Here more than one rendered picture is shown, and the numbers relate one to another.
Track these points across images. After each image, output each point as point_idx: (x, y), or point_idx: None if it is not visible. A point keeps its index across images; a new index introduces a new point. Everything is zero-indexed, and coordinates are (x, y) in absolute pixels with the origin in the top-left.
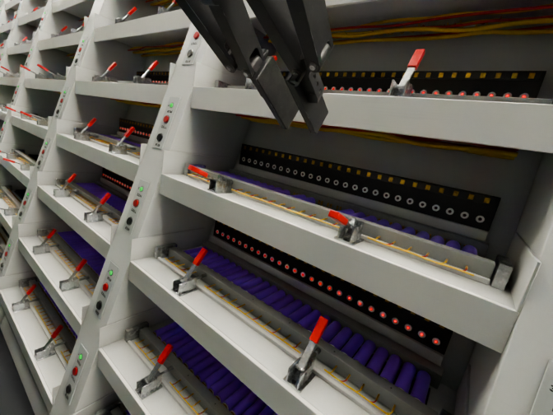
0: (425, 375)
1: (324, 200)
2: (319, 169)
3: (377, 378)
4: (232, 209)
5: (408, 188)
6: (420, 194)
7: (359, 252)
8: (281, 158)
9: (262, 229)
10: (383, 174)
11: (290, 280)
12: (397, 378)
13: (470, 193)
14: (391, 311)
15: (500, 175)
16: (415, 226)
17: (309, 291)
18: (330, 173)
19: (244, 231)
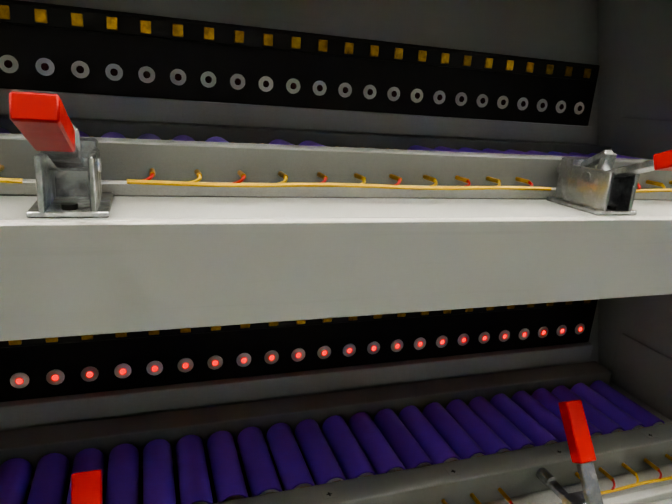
0: (606, 384)
1: (323, 142)
2: (262, 56)
3: (628, 437)
4: (251, 254)
5: (476, 74)
6: (497, 82)
7: (664, 223)
8: (106, 34)
9: (402, 274)
10: (426, 48)
11: (297, 384)
12: (609, 416)
13: (567, 64)
14: (516, 321)
15: (564, 29)
16: (518, 148)
17: (355, 380)
18: (297, 64)
19: (329, 312)
